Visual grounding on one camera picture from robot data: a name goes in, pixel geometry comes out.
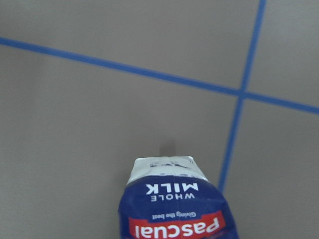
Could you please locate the milk carton blue white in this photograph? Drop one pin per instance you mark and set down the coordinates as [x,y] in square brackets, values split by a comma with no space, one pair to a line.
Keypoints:
[170,198]

